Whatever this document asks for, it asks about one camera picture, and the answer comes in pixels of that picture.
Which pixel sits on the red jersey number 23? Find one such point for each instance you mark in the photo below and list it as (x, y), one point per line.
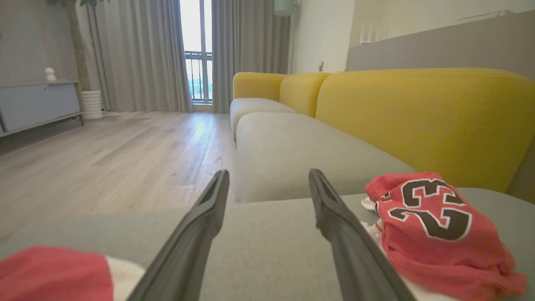
(443, 251)

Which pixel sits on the small white figurine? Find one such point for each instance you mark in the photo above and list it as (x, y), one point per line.
(50, 75)

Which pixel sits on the grey partition panel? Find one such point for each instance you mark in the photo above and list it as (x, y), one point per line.
(459, 46)

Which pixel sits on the balcony window with railing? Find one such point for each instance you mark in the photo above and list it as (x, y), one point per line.
(196, 42)

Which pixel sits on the grey curtain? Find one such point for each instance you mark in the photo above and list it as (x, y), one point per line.
(246, 50)
(142, 54)

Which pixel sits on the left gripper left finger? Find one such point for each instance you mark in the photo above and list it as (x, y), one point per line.
(184, 246)

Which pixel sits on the pale green lamp shade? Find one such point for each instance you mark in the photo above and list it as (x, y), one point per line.
(285, 7)

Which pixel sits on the grey sideboard cabinet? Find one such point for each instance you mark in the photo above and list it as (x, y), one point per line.
(37, 104)

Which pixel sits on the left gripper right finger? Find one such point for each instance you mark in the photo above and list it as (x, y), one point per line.
(355, 259)

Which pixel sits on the white ribbed plant pot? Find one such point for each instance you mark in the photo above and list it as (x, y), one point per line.
(92, 104)

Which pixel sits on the red shorts white stripe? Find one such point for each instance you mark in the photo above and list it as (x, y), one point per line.
(54, 276)

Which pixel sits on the yellow sofa back cushion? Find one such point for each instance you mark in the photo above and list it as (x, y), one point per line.
(257, 85)
(301, 92)
(426, 121)

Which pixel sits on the large grey sofa seat cushion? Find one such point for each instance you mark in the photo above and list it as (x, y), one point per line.
(267, 251)

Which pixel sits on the indoor tree with trunk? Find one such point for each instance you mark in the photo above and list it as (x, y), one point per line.
(76, 46)

